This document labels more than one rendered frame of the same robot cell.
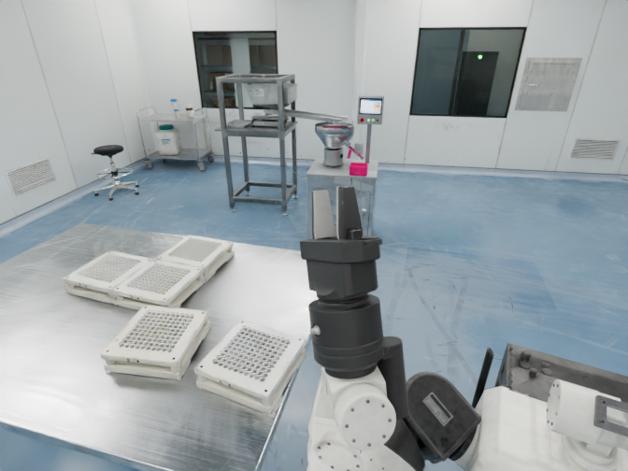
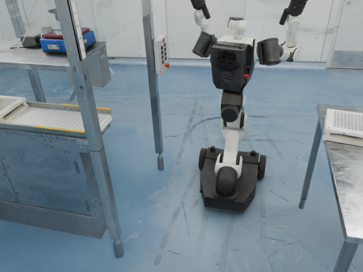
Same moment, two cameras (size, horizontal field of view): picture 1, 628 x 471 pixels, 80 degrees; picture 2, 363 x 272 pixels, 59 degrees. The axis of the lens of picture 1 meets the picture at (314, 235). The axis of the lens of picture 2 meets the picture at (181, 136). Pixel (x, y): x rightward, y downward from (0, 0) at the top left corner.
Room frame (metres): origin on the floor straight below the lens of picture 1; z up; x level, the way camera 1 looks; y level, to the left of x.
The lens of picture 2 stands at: (2.36, -0.72, 1.89)
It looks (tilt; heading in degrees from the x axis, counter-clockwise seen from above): 33 degrees down; 181
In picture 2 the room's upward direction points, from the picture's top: 2 degrees counter-clockwise
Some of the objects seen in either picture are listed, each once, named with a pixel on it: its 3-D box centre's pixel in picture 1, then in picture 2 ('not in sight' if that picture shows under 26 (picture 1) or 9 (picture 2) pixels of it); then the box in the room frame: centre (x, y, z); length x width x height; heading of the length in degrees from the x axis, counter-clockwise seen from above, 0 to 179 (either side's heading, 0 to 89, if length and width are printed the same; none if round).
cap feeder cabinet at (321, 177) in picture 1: (342, 204); not in sight; (3.49, -0.29, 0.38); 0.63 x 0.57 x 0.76; 80
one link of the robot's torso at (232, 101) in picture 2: not in sight; (232, 101); (0.40, -0.40, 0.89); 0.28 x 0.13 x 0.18; 165
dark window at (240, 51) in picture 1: (236, 71); not in sight; (6.35, 1.20, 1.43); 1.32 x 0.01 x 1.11; 80
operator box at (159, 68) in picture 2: not in sight; (160, 54); (-0.05, -0.89, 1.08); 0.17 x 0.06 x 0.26; 165
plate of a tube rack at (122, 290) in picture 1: (160, 280); not in sight; (1.25, 0.61, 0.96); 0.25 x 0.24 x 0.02; 162
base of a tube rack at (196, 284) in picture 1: (162, 291); not in sight; (1.25, 0.61, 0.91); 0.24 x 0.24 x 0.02; 72
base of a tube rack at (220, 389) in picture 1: (254, 366); (347, 130); (0.85, 0.18, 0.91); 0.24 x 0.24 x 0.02; 67
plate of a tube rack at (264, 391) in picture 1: (252, 354); (349, 123); (0.85, 0.18, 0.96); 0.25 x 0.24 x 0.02; 157
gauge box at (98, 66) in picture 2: not in sight; (87, 66); (0.60, -1.26, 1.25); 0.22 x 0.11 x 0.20; 75
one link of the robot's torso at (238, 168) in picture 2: not in sight; (229, 165); (0.33, -0.38, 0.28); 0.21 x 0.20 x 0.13; 165
